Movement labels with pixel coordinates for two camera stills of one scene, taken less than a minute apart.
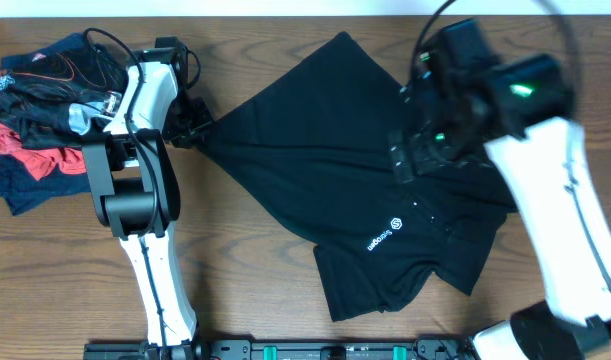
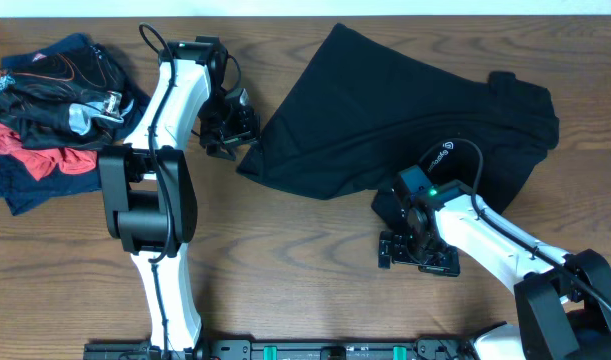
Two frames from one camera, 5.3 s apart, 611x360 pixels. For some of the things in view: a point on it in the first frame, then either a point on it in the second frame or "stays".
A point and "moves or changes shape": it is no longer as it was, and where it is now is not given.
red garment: x=37 y=161 stays
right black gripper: x=417 y=135 to x=445 y=263
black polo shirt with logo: x=312 y=143 moves or changes shape
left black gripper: x=188 y=139 to x=248 y=133
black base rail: x=422 y=348 stays
